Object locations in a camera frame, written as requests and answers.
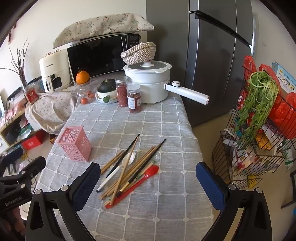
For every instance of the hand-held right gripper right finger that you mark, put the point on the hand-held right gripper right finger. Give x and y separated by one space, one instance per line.
210 185

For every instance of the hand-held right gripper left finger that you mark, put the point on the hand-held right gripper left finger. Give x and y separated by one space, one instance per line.
87 183

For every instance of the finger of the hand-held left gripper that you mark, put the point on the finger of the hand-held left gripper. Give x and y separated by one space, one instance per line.
13 154
34 165

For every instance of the pink perforated utensil holder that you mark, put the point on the pink perforated utensil holder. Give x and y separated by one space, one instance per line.
74 146

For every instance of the long wooden chopstick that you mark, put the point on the long wooden chopstick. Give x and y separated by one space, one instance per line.
128 162

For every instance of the white spoon with black tip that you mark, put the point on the white spoon with black tip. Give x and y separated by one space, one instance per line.
128 160

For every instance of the joined chopstick pair green band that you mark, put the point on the joined chopstick pair green band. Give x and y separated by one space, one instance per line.
139 175

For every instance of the red plastic spoon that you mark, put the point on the red plastic spoon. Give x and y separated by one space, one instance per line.
151 171

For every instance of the person's left hand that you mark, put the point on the person's left hand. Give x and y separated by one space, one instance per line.
13 220

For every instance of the red box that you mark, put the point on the red box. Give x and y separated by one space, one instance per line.
32 143

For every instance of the wooden shelf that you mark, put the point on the wooden shelf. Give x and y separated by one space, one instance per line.
10 126

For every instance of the assorted food packets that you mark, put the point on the assorted food packets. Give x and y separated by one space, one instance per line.
245 157

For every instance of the white floral cloth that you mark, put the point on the white floral cloth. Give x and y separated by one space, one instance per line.
48 111

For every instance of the black chopstick with gold band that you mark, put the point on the black chopstick with gold band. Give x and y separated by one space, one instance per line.
131 144
157 149

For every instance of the pile of wooden chopsticks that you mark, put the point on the pile of wooden chopsticks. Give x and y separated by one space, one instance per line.
144 158

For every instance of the red tin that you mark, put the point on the red tin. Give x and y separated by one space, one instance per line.
32 95

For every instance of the glass vase with dry branches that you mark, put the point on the glass vase with dry branches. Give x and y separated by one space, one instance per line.
24 83

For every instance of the grey checked tablecloth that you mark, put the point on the grey checked tablecloth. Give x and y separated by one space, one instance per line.
161 120

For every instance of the small red tomato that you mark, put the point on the small red tomato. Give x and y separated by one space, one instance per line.
90 93
83 100

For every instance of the green lime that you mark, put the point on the green lime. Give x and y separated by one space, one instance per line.
106 99

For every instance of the white plate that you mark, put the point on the white plate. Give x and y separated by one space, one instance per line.
114 101

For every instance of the clear plastic container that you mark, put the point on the clear plastic container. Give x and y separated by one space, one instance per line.
82 89

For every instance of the white bowl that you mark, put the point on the white bowl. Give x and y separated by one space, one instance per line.
111 93

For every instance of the bunch of green vegetables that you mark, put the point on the bunch of green vegetables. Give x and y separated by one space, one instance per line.
254 104

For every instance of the jar of goji berries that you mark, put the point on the jar of goji berries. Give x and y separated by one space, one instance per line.
122 95

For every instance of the jar of red dates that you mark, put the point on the jar of red dates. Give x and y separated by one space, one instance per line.
134 99

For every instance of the cream air fryer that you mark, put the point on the cream air fryer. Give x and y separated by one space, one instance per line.
54 67

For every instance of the dark green squash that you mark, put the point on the dark green squash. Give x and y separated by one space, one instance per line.
106 85

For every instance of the orange fruit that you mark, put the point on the orange fruit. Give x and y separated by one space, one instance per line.
82 77

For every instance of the red plastic bag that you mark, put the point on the red plastic bag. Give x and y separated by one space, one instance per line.
279 109
251 64

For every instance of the white electric pot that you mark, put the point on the white electric pot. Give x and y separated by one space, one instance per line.
150 88

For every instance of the grey refrigerator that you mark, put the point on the grey refrigerator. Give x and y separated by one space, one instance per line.
208 69

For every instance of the black microwave oven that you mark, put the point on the black microwave oven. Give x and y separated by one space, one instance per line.
97 58

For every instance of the white rimmed glass pot lid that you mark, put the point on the white rimmed glass pot lid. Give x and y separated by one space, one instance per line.
159 66

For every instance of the floral padded cover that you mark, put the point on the floral padded cover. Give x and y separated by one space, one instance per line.
104 25

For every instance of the wall poster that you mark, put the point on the wall poster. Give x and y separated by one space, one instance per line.
286 78

